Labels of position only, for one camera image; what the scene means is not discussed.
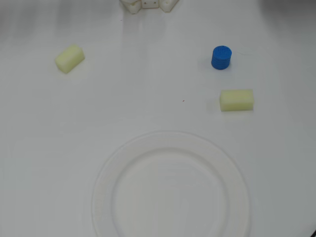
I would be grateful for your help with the blue ribbed cylinder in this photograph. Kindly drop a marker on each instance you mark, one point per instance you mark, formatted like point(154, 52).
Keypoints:
point(221, 58)

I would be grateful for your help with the pale yellow foam block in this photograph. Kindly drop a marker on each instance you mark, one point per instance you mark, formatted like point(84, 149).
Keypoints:
point(69, 58)
point(236, 100)

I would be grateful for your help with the white round plate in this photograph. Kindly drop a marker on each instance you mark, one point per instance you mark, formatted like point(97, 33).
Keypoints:
point(170, 148)

